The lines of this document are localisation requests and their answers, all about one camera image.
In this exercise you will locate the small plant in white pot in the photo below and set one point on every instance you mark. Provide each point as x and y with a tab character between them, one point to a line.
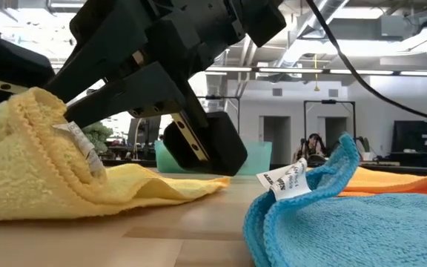
366	155

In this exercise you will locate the orange microfiber towel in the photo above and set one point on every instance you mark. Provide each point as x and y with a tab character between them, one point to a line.
402	183

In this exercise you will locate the artificial plant in patterned pot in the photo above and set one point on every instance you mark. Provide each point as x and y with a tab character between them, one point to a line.
98	135

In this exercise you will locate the blue microfiber towel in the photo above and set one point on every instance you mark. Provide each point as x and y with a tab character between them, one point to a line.
347	233

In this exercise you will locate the silver ceiling duct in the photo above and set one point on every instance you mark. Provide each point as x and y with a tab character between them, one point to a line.
334	9

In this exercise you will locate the black stand frame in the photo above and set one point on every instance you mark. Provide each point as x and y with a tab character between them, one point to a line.
328	101
221	97

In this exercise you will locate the yellow microfiber towel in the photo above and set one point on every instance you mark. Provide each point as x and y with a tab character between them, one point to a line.
32	178

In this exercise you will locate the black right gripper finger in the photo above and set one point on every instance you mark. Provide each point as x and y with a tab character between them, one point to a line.
139	89
102	48

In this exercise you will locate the teal translucent plastic basket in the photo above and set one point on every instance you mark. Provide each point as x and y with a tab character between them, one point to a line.
259	159

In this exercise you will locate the black monitor on desk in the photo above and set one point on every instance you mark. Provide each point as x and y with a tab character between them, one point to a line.
417	135

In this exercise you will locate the black aluminium table frame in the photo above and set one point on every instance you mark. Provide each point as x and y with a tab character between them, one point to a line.
132	163

